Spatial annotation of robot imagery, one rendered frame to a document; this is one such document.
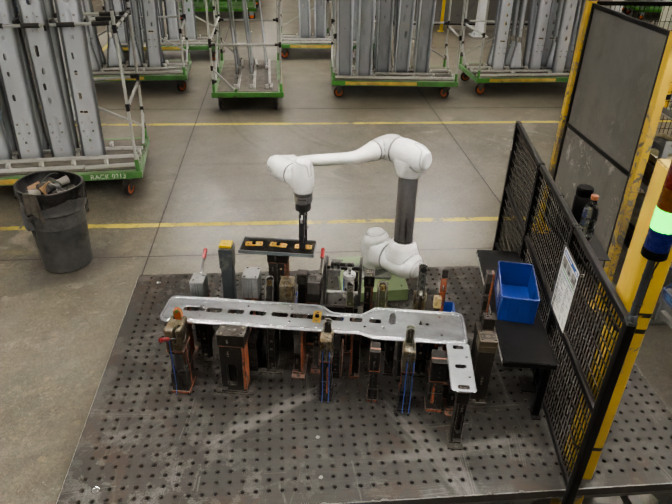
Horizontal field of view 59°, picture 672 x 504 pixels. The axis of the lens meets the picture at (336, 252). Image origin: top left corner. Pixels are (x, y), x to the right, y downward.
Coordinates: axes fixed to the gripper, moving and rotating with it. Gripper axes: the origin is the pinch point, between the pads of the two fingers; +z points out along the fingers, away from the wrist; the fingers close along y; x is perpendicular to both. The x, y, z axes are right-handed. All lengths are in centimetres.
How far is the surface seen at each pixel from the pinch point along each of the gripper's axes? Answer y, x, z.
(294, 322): 39.5, 1.1, 20.1
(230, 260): 4.4, -35.7, 11.9
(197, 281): 21, -48, 14
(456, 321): 31, 74, 20
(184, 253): -172, -125, 120
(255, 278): 22.6, -19.4, 9.3
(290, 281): 18.8, -3.7, 12.2
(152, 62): -653, -319, 82
